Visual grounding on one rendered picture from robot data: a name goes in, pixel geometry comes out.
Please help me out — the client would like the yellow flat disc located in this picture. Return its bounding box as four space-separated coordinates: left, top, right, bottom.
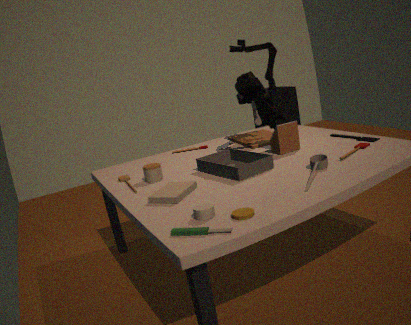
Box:
231 208 255 220

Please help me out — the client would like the green-handled screwdriver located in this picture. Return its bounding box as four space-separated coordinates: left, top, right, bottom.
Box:
170 227 233 236

